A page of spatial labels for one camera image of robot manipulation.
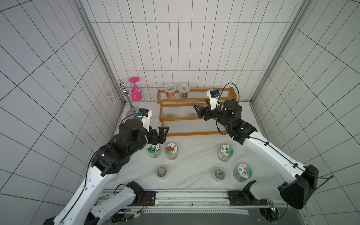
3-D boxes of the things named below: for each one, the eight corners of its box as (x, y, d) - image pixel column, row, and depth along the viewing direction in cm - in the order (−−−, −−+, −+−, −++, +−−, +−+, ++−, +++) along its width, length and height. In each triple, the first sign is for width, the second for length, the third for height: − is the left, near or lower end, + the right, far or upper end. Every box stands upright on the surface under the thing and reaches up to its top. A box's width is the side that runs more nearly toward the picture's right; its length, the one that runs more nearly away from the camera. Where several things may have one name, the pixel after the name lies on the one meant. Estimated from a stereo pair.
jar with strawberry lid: (166, 160, 89) (164, 154, 82) (166, 148, 94) (165, 142, 87) (178, 160, 89) (178, 154, 82) (178, 148, 94) (178, 142, 87)
